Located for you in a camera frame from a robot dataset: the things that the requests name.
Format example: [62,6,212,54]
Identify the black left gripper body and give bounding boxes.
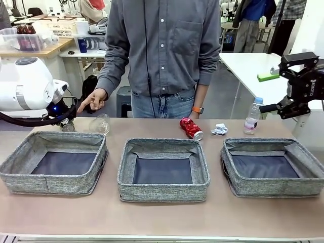
[49,100,77,124]

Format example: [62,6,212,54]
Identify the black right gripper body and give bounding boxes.
[287,65,324,103]

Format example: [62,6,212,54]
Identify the crushed black drink can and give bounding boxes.
[60,118,76,132]

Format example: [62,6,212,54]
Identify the crushed red drink can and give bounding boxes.
[179,117,204,141]

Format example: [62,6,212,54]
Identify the person's left forearm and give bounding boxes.
[195,50,221,109]

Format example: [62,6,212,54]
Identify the person's right forearm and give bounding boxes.
[95,49,130,97]

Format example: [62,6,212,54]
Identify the person's right hand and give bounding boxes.
[76,88,109,114]

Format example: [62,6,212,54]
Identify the black backpack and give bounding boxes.
[82,75,106,114]

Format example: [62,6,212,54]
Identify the clear plastic water bottle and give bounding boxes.
[243,97,264,135]

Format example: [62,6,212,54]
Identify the large white table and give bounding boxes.
[219,52,324,127]

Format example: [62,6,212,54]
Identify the background person plaid shirt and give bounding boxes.
[268,0,308,54]

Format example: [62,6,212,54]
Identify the grey metal stool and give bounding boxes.
[116,86,133,118]

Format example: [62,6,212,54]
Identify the small white table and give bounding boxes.
[59,48,107,84]

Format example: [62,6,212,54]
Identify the background person blue top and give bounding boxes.
[232,0,277,53]

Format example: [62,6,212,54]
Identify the wooden top table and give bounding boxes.
[0,37,74,60]

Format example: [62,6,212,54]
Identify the grey fabric basket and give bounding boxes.
[0,131,109,195]
[220,137,324,198]
[116,138,211,203]

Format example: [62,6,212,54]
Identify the dark blue tumbler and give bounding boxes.
[77,37,88,54]

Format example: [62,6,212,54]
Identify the crumpled white paper ball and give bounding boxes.
[210,123,229,136]

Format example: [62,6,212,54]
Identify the clear plastic storage box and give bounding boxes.
[0,27,45,53]

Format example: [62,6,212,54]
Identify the cream plastic crate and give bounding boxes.
[45,22,77,38]

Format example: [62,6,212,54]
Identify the white plastic jug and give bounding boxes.
[75,20,90,36]

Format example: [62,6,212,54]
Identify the white rounded device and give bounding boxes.
[88,18,107,35]

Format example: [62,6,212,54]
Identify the background person beige top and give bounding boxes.
[80,0,112,23]

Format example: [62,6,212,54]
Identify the blue jeans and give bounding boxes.
[131,86,197,119]

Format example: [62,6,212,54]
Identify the person in grey shirt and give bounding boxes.
[95,0,222,98]

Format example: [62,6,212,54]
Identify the thin black cord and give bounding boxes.
[143,0,154,118]

